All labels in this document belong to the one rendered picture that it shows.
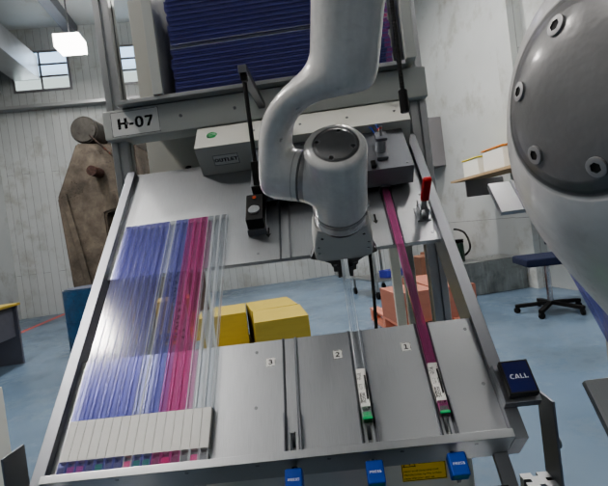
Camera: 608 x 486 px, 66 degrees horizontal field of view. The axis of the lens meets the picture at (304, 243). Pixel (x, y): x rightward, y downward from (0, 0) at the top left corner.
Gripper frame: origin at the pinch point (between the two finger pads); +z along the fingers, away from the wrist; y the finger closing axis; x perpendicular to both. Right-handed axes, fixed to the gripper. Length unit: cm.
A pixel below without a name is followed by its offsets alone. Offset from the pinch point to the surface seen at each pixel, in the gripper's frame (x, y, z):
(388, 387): 24.0, -3.8, -3.3
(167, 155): -50, 43, 15
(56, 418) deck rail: 24, 48, -4
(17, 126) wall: -700, 585, 518
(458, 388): 25.3, -14.1, -3.5
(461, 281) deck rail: 6.9, -19.5, -1.6
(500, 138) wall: -393, -241, 403
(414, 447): 33.3, -5.6, -6.7
